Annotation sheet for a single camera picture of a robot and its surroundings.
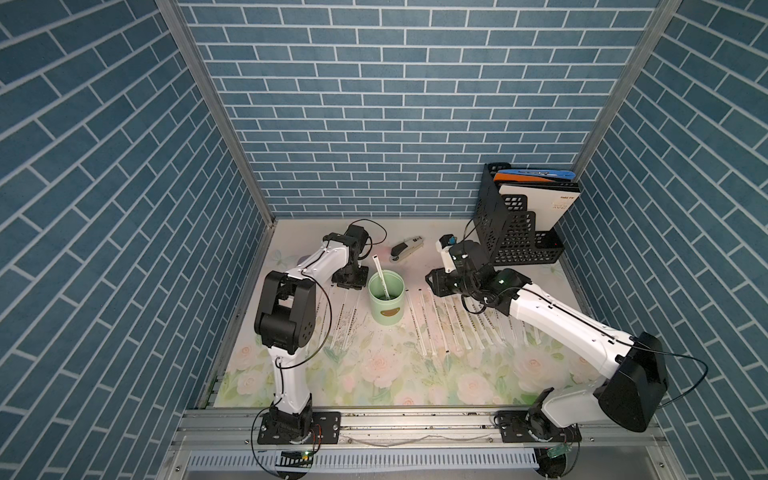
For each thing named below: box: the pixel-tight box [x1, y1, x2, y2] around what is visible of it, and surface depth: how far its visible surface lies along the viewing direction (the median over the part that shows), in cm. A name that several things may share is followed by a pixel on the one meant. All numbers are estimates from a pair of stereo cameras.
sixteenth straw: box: [343, 290, 362, 351], surface depth 93 cm
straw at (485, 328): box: [471, 310, 496, 348], surface depth 93 cm
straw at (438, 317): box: [430, 295, 451, 354], surface depth 93 cm
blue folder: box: [497, 169, 577, 180], surface depth 96 cm
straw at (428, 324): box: [419, 290, 439, 357], surface depth 91 cm
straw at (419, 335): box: [405, 289, 427, 356], surface depth 93 cm
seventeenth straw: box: [372, 254, 391, 299], surface depth 88 cm
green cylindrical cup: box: [368, 269, 405, 327], surface depth 88 cm
